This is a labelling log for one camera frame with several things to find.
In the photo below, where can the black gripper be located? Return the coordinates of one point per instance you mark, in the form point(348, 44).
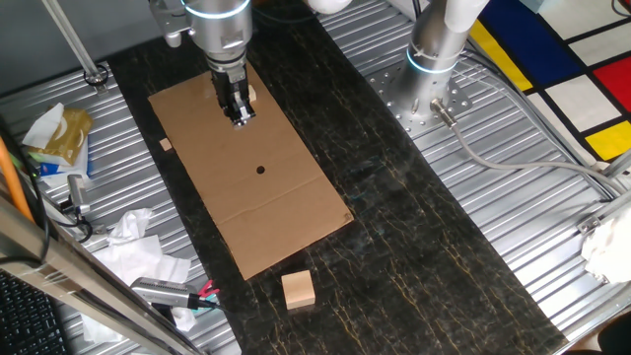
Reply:
point(228, 84)

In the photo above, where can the small wooden cube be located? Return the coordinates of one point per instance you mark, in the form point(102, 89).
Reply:
point(253, 93)

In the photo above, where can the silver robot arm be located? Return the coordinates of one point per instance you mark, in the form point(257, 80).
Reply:
point(219, 29)

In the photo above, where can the tiny wooden block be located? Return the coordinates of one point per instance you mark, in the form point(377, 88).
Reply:
point(165, 144)

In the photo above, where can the large wooden block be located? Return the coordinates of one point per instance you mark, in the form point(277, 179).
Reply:
point(298, 290)

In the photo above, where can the brown cardboard sheet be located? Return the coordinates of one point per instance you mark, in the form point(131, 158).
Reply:
point(266, 217)

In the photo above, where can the yellow tissue pack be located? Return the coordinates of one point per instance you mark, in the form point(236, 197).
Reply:
point(69, 138)

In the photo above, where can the crumpled white tissue paper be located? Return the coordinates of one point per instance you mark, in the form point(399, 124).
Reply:
point(138, 256)

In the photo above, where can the aluminium tripod pole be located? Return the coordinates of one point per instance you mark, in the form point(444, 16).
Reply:
point(75, 43)

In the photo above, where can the red spring clip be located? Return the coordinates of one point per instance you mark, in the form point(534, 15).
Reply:
point(209, 288)

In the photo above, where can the blue white tissue packet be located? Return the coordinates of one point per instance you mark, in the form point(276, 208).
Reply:
point(64, 170)

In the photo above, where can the teal spring clip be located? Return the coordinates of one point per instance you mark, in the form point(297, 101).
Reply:
point(213, 299)

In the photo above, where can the white tissue sheet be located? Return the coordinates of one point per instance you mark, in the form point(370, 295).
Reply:
point(44, 125)

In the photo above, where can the orange tube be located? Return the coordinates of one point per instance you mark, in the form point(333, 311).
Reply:
point(10, 177)

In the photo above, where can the black keyboard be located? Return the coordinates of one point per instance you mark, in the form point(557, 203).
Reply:
point(29, 320)

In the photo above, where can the colourful squares mat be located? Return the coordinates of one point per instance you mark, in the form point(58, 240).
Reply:
point(581, 98)

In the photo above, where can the white crumpled cloth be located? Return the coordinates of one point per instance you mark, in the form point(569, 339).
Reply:
point(609, 249)

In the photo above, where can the black round object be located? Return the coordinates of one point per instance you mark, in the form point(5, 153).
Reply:
point(616, 337)

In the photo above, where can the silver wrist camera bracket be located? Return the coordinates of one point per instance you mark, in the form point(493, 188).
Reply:
point(170, 22)

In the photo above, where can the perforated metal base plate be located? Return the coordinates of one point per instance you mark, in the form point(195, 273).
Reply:
point(394, 106)

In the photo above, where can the small silver camera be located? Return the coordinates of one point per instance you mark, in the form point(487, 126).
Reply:
point(78, 192)

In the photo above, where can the silver depth camera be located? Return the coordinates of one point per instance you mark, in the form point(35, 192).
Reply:
point(160, 291)

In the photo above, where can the steel frame bar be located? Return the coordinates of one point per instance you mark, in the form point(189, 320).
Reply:
point(74, 281)

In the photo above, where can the aluminium frame profile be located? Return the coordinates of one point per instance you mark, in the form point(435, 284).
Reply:
point(604, 217)

